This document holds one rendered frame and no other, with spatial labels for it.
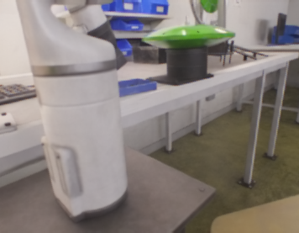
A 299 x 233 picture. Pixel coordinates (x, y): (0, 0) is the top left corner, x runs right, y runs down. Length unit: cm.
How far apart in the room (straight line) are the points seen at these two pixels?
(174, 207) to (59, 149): 16
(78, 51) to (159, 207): 21
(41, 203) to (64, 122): 14
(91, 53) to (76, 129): 8
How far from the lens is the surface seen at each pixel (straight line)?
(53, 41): 22
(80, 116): 23
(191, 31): 66
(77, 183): 26
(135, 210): 29
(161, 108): 71
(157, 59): 128
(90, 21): 55
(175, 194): 31
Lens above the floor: 105
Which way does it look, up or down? 20 degrees down
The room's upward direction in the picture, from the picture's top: 3 degrees counter-clockwise
